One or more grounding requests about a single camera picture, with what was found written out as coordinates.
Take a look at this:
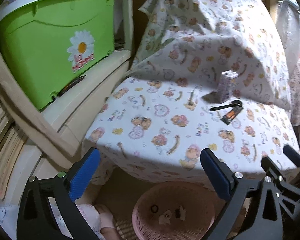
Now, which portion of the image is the purple checkered carton box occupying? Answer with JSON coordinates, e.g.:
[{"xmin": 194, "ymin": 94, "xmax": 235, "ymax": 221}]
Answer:
[{"xmin": 217, "ymin": 70, "xmax": 239, "ymax": 103}]

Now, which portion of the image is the green plastic storage box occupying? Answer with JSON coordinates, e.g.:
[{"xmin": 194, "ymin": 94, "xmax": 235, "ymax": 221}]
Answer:
[{"xmin": 0, "ymin": 0, "xmax": 115, "ymax": 109}]

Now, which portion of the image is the black plastic spoon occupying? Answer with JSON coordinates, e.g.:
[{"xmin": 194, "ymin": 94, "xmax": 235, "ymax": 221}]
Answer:
[{"xmin": 210, "ymin": 100, "xmax": 242, "ymax": 112}]

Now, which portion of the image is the small white tube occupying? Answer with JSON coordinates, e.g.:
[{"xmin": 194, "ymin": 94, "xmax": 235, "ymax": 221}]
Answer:
[{"xmin": 188, "ymin": 91, "xmax": 194, "ymax": 106}]

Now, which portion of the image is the pink plastic waste basket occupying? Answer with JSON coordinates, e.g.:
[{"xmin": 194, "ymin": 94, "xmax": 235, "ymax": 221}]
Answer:
[{"xmin": 132, "ymin": 181, "xmax": 215, "ymax": 239}]

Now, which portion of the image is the bear print bed sheet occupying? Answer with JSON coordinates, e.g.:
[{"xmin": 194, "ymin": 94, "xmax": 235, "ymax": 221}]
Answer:
[{"xmin": 84, "ymin": 0, "xmax": 299, "ymax": 185}]

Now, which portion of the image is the cream wooden shelf unit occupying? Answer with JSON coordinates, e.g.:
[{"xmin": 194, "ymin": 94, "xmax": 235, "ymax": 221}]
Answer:
[{"xmin": 0, "ymin": 0, "xmax": 134, "ymax": 207}]

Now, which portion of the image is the black orange snack wrapper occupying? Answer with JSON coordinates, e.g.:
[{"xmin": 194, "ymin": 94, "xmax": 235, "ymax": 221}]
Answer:
[{"xmin": 221, "ymin": 106, "xmax": 244, "ymax": 125}]

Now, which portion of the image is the pink patterned curtain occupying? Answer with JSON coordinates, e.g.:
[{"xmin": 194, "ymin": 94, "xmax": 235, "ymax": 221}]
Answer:
[{"xmin": 276, "ymin": 0, "xmax": 300, "ymax": 126}]

